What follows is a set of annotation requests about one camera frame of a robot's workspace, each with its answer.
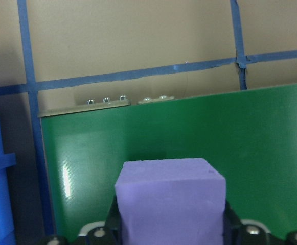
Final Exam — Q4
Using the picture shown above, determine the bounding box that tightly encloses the purple foam block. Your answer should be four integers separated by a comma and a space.
114, 157, 227, 245

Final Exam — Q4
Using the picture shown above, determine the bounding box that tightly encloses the green conveyor belt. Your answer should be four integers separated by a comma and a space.
37, 81, 297, 245

